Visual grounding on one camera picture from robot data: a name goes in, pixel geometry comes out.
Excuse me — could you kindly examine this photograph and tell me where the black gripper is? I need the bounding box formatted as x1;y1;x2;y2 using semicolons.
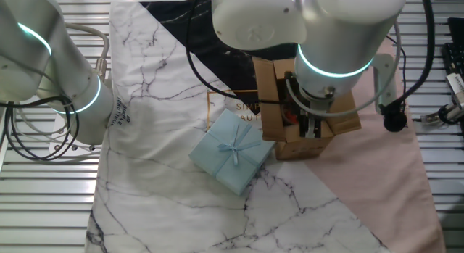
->
297;102;329;139

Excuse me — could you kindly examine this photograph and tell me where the brown cardboard box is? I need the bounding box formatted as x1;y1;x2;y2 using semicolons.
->
252;57;363;161

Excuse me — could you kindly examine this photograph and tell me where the light blue ribboned gift box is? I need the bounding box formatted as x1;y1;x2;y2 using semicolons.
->
188;108;276;196

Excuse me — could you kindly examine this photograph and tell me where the orange mini basketball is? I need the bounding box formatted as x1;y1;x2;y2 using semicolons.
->
283;109;299;125

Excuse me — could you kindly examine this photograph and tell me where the marble and pink pattern cloth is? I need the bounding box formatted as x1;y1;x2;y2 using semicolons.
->
85;0;447;253

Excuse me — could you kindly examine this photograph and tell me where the black keyboard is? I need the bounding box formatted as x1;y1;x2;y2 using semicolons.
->
441;17;464;78

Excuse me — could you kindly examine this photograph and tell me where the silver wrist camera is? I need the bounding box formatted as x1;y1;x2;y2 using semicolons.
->
371;53;399;115

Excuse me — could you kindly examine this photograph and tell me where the small silver camera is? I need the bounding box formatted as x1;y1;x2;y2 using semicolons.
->
420;103;464;125

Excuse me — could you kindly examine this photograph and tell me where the silver vented camera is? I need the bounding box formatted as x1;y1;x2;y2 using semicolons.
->
445;72;464;109

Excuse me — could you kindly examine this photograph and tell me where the thick grey base cable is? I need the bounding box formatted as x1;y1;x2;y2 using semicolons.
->
61;22;111;81

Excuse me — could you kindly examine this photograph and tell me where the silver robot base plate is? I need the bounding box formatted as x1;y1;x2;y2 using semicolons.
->
49;113;103;155

